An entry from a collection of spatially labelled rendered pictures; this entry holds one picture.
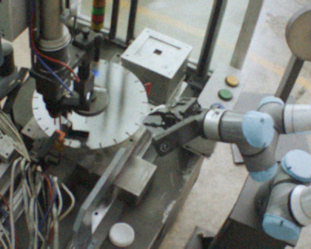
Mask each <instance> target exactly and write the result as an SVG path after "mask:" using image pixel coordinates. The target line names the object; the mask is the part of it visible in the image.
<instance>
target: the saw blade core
mask: <svg viewBox="0 0 311 249"><path fill-rule="evenodd" d="M117 67H118V68H117ZM90 71H92V72H93V73H94V74H95V80H94V83H95V84H98V85H99V86H102V87H103V88H104V89H106V91H107V93H108V102H107V106H106V107H105V108H104V110H103V111H101V112H100V113H97V114H96V115H91V116H85V115H82V114H80V113H77V112H75V111H74V110H73V114H72V115H70V116H69V117H68V118H67V119H65V118H64V117H63V116H62V117H61V130H60V131H61V132H63V133H65V136H64V137H63V138H62V140H61V141H59V140H58V142H60V143H62V144H63V145H66V146H70V147H75V148H80V149H84V145H86V149H101V148H105V147H109V146H113V145H116V143H115V142H114V139H115V140H116V142H117V143H119V142H123V141H124V140H125V139H128V138H129V137H130V136H131V135H133V134H134V133H135V132H136V131H137V130H138V128H139V126H141V121H140V120H139V119H140V118H141V117H142V116H143V115H144V114H146V113H147V103H142V102H147V94H146V93H145V89H144V87H143V86H142V84H141V82H140V81H139V80H138V78H137V77H136V76H135V75H134V74H133V73H130V71H129V70H127V69H126V68H124V67H122V66H121V65H119V66H118V64H116V63H114V62H109V61H106V63H105V60H101V59H99V62H95V61H94V59H93V62H92V61H91V63H90ZM127 73H128V74H127ZM135 82H136V83H135ZM140 91H141V92H140ZM142 91H144V92H142ZM34 97H38V98H34ZM32 106H33V114H34V116H35V119H36V120H37V123H38V124H39V125H40V124H42V123H44V125H42V126H40V127H41V129H42V130H43V131H44V132H45V133H46V134H47V135H48V136H51V135H52V133H53V132H54V131H55V129H57V130H59V117H58V118H57V119H56V125H54V119H52V118H50V116H49V114H48V112H47V111H46V109H45V103H44V102H43V100H42V95H40V94H38V93H36V90H35V93H34V95H33V101H32ZM36 108H38V109H36ZM141 113H142V114H141ZM39 119H41V120H39ZM135 123H136V124H135ZM47 128H48V129H47ZM126 133H127V134H128V135H127V134H126ZM129 135H130V136H129ZM70 142H72V143H70ZM100 143H101V145H100Z"/></svg>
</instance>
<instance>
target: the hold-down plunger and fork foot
mask: <svg viewBox="0 0 311 249"><path fill-rule="evenodd" d="M91 101H92V100H91V99H87V94H86V96H81V95H79V99H78V98H73V97H67V96H66V98H65V101H64V107H63V109H62V112H61V116H63V117H64V118H65V119H67V110H69V112H70V114H71V115H72V114H73V110H80V111H86V112H90V108H91Z"/></svg>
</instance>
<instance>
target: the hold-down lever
mask: <svg viewBox="0 0 311 249"><path fill-rule="evenodd" d="M102 44H103V35H102V34H100V33H97V34H96V35H95V36H94V43H93V45H94V46H95V48H96V49H95V56H94V61H95V62H99V57H100V52H101V46H102Z"/></svg>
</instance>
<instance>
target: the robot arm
mask: <svg viewBox="0 0 311 249"><path fill-rule="evenodd" d="M183 99H190V100H189V101H188V102H182V100H183ZM196 103H197V105H198V107H197V105H196ZM171 108H172V109H171V110H168V109H166V108H165V106H164V105H162V106H158V107H157V108H156V109H154V110H152V111H150V112H149V113H146V114H144V115H143V116H142V117H141V118H140V119H139V120H140V121H141V124H142V125H143V126H144V127H146V128H147V129H148V130H150V131H151V132H153V133H154V134H155V135H156V136H154V137H152V138H151V143H152V144H153V147H154V149H155V151H156V152H157V154H158V155H159V156H161V157H163V156H165V155H167V154H169V153H170V152H172V151H174V150H176V149H178V148H179V147H181V146H183V145H185V144H186V143H188V142H190V141H192V140H193V139H196V138H197V137H198V136H201V138H203V139H207V140H209V141H211V142H221V143H227V144H235V145H236V147H237V148H238V151H239V153H240V154H241V157H242V159H243V161H244V165H245V166H246V169H247V171H248V173H249V174H250V176H251V178H252V179H253V180H256V181H257V182H264V183H263V184H261V186H260V187H259V189H258V191H257V193H256V194H255V206H256V208H257V209H258V212H259V213H260V214H261V215H262V216H263V217H264V221H263V229H264V231H265V232H266V233H267V234H269V235H270V236H272V237H275V238H276V239H280V240H287V241H289V240H294V239H297V238H298V237H299V236H300V233H301V229H302V228H304V227H306V226H308V225H311V186H310V185H311V155H309V154H308V153H306V152H304V151H301V150H292V151H290V152H289V153H287V154H286V155H285V156H284V157H283V159H282V160H281V163H280V165H279V166H278V165H277V160H276V158H275V152H276V149H277V144H278V140H279V135H280V134H311V104H284V103H283V102H282V101H281V100H280V99H279V98H276V97H274V96H266V97H265V98H263V99H262V100H261V101H260V104H259V106H258V109H257V111H254V110H251V111H245V110H226V109H220V107H219V105H214V106H213V107H212V108H203V107H201V105H200V104H199V103H198V100H197V99H196V98H185V97H180V98H179V99H178V100H177V101H176V102H174V104H173V105H172V106H171Z"/></svg>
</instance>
